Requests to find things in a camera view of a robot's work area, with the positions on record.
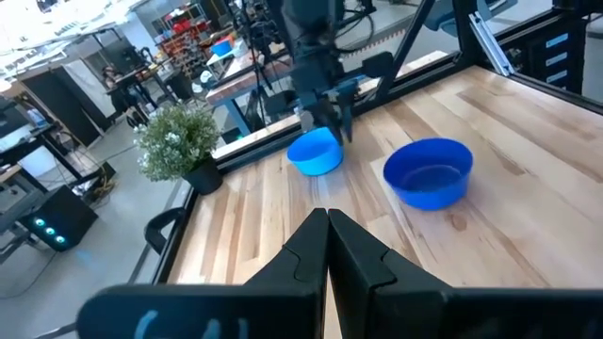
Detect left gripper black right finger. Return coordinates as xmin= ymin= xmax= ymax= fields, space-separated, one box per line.
xmin=328 ymin=207 xmax=603 ymax=339

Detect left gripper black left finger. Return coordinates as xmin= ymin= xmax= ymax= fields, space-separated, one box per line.
xmin=77 ymin=207 xmax=330 ymax=339

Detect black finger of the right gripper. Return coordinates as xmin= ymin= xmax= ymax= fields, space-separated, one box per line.
xmin=321 ymin=101 xmax=344 ymax=146
xmin=339 ymin=87 xmax=355 ymax=144

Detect blue plastic mini bowl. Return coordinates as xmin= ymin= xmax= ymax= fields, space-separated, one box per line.
xmin=285 ymin=125 xmax=345 ymax=178
xmin=382 ymin=137 xmax=475 ymax=212

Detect blue plastic tub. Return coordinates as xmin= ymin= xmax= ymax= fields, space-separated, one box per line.
xmin=210 ymin=39 xmax=235 ymax=57

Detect shelf with red bins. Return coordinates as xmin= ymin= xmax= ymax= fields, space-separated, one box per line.
xmin=157 ymin=2 xmax=213 ymax=53

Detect small potted green plant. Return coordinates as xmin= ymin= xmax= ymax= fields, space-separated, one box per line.
xmin=133 ymin=102 xmax=225 ymax=197

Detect silver aluminium bar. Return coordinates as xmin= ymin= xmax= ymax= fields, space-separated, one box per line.
xmin=468 ymin=11 xmax=517 ymax=77

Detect person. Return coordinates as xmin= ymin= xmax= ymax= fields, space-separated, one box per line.
xmin=101 ymin=65 xmax=124 ymax=95

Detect black drawer cabinet white labels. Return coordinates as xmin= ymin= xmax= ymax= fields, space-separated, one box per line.
xmin=517 ymin=18 xmax=588 ymax=95

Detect black computer case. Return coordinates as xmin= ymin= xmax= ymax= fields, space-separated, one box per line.
xmin=18 ymin=185 xmax=100 ymax=253

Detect black room divider panels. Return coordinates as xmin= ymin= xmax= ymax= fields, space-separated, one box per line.
xmin=21 ymin=65 xmax=119 ymax=147

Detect distant wooden robot table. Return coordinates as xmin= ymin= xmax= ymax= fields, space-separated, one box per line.
xmin=0 ymin=121 xmax=81 ymax=199

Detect black frame handle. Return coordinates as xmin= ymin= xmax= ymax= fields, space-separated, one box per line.
xmin=143 ymin=205 xmax=187 ymax=256

